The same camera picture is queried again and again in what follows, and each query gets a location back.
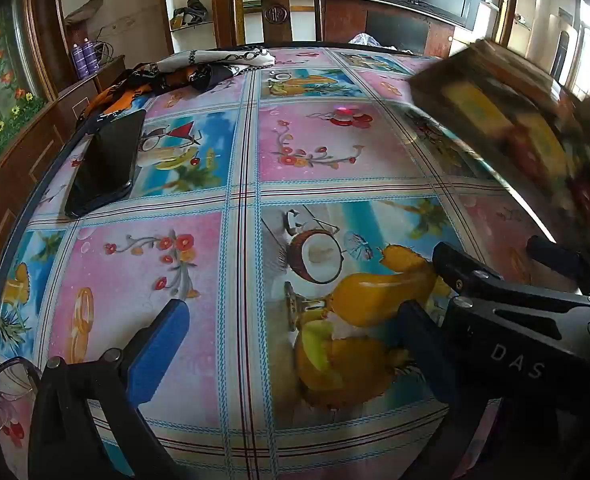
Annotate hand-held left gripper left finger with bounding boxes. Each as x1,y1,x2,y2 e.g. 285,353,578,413
28,299,191,480

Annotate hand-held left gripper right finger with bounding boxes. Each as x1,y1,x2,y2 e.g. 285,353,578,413
397,299,500,480

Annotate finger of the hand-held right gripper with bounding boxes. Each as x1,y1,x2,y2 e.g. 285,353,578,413
431,241,506,302
526,234,590,292

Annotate cardboard box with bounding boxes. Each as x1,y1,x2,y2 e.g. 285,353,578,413
409,39,590,253

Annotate eyeglasses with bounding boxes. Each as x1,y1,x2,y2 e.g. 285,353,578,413
0,356,42,435

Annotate printed fruit tablecloth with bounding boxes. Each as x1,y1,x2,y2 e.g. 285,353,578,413
0,45,590,480

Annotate black smartphone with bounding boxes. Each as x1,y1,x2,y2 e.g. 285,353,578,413
64,109,147,219

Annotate wooden sideboard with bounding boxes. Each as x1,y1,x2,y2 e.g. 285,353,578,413
0,54,127,286

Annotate patterned black orange scarf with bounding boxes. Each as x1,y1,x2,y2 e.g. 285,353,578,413
75,46,277,128

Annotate purple bottle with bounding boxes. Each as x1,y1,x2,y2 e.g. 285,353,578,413
72,42,87,81
83,37,101,76

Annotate wooden armchair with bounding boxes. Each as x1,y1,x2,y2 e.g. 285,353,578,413
217,0,329,55

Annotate dark bundle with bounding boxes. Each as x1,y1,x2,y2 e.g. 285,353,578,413
171,0,209,29

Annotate brown wood ornament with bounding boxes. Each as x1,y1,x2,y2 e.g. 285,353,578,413
64,0,107,27

